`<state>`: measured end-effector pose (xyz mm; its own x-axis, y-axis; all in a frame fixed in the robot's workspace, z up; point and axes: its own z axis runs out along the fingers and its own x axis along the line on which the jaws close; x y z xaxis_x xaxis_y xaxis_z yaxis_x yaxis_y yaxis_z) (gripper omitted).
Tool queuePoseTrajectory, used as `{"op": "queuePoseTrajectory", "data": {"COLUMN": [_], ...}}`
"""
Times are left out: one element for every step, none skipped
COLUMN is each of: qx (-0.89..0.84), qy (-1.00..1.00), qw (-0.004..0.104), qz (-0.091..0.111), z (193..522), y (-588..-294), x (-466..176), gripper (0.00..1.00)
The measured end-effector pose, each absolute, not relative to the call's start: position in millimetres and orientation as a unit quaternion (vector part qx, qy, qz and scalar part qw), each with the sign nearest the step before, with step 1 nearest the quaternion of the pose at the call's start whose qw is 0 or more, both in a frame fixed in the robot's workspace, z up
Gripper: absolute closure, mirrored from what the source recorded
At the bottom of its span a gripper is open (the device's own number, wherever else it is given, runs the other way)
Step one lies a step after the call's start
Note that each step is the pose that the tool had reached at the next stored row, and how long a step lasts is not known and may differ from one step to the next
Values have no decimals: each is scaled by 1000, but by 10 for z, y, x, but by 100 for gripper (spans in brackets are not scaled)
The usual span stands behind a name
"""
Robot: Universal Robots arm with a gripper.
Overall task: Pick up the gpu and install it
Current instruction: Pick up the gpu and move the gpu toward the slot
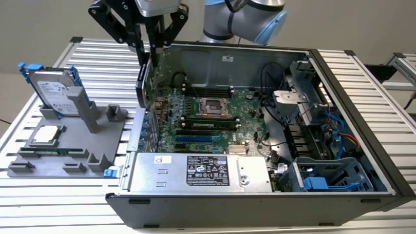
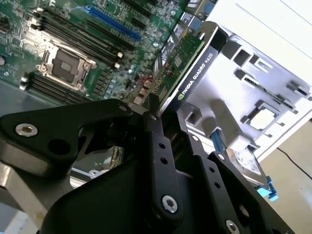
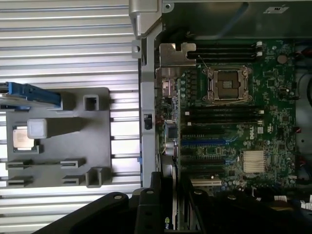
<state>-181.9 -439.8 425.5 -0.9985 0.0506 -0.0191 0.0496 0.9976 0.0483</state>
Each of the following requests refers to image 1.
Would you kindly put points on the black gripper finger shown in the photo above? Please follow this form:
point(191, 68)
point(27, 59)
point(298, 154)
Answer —
point(114, 26)
point(177, 26)

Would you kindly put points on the green GPU card black fan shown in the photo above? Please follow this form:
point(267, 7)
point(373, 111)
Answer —
point(143, 85)

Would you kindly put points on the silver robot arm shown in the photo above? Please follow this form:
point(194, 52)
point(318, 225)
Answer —
point(247, 22)

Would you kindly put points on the hard disk in blue carrier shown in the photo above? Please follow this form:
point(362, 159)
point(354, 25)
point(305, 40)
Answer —
point(53, 90)

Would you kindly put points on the CPU socket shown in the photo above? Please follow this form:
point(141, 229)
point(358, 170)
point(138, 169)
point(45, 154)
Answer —
point(213, 106)

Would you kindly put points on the round coin cell battery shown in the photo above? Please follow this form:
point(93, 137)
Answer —
point(250, 96)

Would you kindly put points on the green Dell motherboard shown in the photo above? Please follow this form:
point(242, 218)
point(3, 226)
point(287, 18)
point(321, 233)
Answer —
point(243, 114)

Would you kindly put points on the long black expansion slot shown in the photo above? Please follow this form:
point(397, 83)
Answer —
point(195, 132)

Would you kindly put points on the silver metal drive cage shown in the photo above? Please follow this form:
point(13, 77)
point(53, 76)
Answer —
point(290, 97)

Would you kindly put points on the blue expansion slot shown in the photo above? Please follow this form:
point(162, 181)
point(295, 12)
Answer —
point(194, 139)

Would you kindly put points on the silver CPU chip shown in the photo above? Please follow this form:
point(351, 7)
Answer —
point(49, 132)

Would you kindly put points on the short black expansion slot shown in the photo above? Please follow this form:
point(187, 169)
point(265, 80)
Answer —
point(182, 146)

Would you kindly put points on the grey plastic parts rack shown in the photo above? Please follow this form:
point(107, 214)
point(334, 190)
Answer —
point(107, 146)

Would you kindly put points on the silver finned chipset heatsink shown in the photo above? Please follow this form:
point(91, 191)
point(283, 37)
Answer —
point(238, 150)

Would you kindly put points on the green RAM stick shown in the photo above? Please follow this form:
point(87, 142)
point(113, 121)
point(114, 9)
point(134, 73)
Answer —
point(47, 153)

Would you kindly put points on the silver power supply unit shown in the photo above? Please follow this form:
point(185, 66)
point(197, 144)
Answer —
point(202, 170)

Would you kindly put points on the blue plastic case latch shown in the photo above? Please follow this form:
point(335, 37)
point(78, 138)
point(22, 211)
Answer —
point(111, 172)

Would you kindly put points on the black and silver PC case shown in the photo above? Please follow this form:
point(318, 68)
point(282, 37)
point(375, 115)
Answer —
point(227, 209)

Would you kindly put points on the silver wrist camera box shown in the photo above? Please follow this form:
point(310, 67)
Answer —
point(158, 7)

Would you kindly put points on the black plastic bracket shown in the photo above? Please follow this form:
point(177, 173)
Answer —
point(302, 141)

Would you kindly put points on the black metal bracket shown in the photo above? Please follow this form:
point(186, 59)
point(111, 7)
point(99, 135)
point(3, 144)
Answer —
point(381, 72)

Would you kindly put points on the aluminium profile frame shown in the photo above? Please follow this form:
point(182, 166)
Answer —
point(403, 63)

